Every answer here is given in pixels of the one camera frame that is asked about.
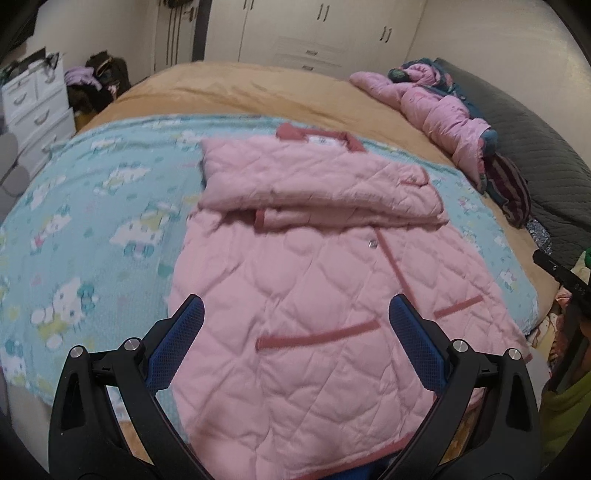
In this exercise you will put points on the white wardrobe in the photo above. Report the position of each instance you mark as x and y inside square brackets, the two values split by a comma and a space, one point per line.
[300, 27]

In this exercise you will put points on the blue cloth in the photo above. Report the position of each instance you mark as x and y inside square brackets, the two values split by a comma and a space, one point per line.
[364, 468]

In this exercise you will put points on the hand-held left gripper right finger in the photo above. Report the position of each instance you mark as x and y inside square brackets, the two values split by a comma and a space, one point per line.
[415, 341]

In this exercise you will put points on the black bag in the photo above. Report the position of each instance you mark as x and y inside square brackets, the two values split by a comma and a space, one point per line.
[113, 74]

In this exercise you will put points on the pink puffer jacket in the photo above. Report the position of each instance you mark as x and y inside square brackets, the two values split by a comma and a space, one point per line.
[429, 110]

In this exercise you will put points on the white drawer cabinet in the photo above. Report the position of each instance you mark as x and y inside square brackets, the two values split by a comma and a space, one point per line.
[32, 110]

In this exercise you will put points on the green garment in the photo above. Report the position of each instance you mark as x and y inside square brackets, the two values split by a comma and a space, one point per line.
[563, 415]

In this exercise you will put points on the floral printed bedsheet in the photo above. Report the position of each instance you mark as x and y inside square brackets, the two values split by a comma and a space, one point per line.
[551, 323]

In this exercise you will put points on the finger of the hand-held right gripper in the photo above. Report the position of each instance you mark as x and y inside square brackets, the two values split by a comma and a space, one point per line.
[554, 270]

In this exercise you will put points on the purple clothes pile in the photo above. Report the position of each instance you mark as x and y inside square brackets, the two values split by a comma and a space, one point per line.
[81, 76]

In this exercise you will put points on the grey quilted cover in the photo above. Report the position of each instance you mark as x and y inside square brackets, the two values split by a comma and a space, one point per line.
[531, 129]

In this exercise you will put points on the grey chair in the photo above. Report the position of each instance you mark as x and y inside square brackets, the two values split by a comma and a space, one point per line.
[11, 175]

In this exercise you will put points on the cartoon printed blue blanket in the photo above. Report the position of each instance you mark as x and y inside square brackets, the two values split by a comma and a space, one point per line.
[92, 207]

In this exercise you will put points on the striped dark cloth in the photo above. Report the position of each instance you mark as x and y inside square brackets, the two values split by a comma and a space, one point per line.
[508, 184]

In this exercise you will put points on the pink quilted jacket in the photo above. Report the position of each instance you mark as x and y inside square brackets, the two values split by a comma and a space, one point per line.
[300, 300]

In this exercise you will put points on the tan bed cover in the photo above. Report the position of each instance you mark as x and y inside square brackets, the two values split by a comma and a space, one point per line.
[277, 87]

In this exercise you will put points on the white door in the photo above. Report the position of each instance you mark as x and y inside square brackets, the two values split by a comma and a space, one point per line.
[180, 37]

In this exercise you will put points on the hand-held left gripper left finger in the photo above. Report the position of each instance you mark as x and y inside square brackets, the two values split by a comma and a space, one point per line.
[178, 346]

